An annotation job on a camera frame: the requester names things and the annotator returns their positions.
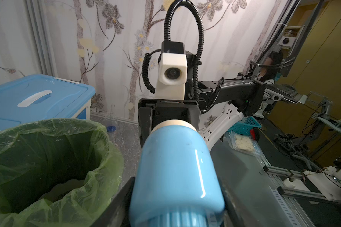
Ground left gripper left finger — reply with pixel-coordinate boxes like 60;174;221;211
91;177;135;227

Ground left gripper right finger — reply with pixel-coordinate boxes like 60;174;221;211
218;178;257;227

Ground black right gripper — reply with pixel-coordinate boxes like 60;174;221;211
138;98;200;146

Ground blue sharpener with crank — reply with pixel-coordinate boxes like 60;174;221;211
129;120;225;227

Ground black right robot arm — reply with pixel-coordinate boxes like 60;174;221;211
138;1;266;151

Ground green bagged trash bin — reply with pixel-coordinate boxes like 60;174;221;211
0;119;124;227

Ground blue lidded storage box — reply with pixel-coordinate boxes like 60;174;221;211
0;74;96;131

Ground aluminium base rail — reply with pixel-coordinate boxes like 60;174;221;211
258;156;341;227

